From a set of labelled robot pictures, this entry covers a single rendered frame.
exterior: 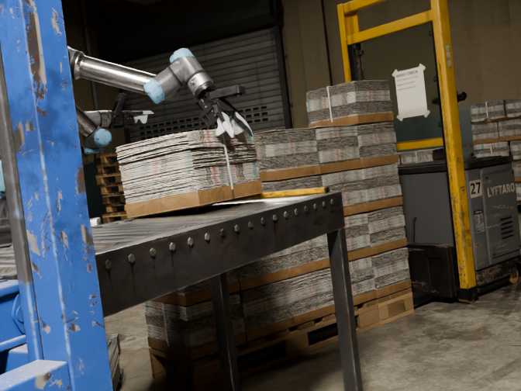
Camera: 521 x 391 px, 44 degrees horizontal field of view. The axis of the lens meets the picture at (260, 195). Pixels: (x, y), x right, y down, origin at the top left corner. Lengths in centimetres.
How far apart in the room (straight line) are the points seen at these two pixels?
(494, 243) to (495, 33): 564
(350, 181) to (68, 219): 256
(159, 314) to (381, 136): 151
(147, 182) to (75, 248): 112
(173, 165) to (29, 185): 109
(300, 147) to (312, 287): 67
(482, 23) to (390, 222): 618
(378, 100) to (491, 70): 588
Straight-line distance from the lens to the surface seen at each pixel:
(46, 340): 95
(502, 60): 938
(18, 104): 93
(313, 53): 1013
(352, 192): 337
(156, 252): 136
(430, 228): 408
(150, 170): 202
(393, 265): 361
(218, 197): 199
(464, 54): 948
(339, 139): 333
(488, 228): 407
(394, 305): 362
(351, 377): 229
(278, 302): 305
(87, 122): 293
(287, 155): 308
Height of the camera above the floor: 93
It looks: 3 degrees down
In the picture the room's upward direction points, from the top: 7 degrees counter-clockwise
